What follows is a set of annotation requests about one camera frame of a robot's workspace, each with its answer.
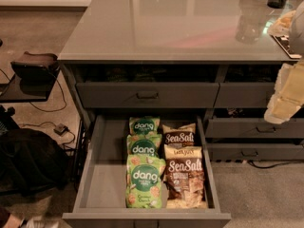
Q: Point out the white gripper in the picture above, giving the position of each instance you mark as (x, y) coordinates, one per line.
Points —
(297, 32)

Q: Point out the brown sea salt bag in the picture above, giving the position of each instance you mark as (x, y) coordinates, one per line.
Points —
(179, 137)
(184, 177)

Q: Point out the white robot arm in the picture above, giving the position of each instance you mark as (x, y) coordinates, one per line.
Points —
(296, 33)

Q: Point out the grey top right drawer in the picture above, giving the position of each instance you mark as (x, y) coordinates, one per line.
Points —
(244, 95)

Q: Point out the grey counter cabinet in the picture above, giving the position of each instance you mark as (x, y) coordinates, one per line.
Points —
(193, 41)

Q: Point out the middle green dang bag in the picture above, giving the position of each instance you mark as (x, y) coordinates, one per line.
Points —
(144, 144)

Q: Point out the green dang bag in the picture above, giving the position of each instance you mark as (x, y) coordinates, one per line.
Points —
(144, 144)
(144, 181)
(144, 125)

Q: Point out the back green dang bag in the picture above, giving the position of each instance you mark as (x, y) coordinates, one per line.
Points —
(144, 125)

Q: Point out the front green dang bag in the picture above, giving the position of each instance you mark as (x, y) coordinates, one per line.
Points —
(144, 181)

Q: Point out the grey top left drawer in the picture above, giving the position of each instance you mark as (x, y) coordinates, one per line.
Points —
(147, 95)

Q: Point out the open grey middle drawer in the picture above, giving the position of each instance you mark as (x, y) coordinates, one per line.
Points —
(100, 201)

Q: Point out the checkered marker board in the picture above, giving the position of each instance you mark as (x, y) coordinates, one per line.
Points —
(283, 42)

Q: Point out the black power adapter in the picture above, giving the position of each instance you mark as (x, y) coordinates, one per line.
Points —
(60, 129)

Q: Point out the dark pouch on table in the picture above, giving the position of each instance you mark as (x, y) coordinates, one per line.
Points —
(36, 67)

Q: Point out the black backpack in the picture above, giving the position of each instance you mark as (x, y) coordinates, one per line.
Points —
(33, 160)

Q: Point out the black side table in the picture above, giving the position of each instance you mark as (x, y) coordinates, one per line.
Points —
(19, 91)

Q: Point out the person's shoe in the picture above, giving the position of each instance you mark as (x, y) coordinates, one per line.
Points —
(38, 223)

